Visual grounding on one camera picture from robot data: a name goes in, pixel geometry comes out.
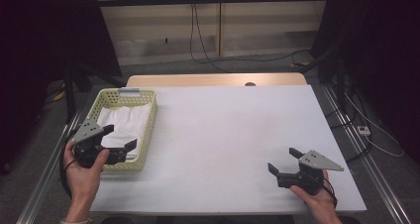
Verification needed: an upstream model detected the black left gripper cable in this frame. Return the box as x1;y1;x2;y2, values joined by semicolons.
57;134;79;201

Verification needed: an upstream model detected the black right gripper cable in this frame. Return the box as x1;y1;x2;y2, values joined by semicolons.
321;176;339;208

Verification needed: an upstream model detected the person's left hand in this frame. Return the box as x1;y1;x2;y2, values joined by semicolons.
62;140;111;203

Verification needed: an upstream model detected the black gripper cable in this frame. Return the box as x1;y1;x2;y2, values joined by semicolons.
321;176;339;208
57;134;79;201

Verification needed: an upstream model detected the white table cover sheet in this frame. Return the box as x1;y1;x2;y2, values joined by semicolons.
89;84;368;217

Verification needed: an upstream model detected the white floor cable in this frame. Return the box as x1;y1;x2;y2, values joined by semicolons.
343;90;406;159

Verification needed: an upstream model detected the white t-shirt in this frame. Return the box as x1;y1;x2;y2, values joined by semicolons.
96;103;154;160

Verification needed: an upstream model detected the person's right hand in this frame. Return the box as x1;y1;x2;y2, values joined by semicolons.
289;169;339;218

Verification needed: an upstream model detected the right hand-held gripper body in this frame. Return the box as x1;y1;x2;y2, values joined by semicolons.
276;149;345;196

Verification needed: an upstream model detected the black hanging cable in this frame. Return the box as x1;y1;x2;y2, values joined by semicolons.
188;3;312;65
192;3;231;74

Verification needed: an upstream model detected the black floor cable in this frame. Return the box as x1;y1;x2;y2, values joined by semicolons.
325;84;374;163

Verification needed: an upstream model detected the black curtain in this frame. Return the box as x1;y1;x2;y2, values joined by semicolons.
309;0;420;167
0;0;124;176

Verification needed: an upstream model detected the silver metal floor rail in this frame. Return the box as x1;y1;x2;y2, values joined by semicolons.
320;84;413;224
15;109;83;224

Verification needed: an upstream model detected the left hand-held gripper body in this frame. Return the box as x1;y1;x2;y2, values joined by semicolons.
70;117;129;169

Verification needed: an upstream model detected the black metal stand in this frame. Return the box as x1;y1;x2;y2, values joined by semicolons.
308;47;349;114
61;59;127;125

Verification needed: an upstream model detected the person's white sleeve cuff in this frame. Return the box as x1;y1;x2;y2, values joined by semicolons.
59;218;93;224

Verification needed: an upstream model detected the wooden table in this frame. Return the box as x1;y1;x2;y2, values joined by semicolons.
126;72;308;88

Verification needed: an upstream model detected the pale yellow plastic basket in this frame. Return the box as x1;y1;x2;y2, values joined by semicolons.
86;87;158;172

